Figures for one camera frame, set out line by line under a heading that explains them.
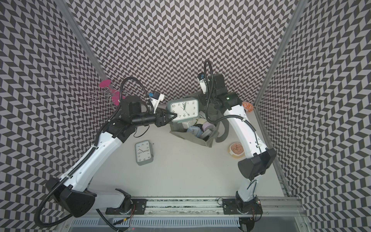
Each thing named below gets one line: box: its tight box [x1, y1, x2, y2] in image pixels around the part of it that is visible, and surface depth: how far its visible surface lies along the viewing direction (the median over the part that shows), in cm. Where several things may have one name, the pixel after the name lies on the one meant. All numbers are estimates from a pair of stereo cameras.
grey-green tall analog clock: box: [134, 140, 154, 166], surface depth 91 cm
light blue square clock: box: [186, 126, 203, 138], surface depth 91 cm
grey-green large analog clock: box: [166, 98, 200, 123], surface depth 68 cm
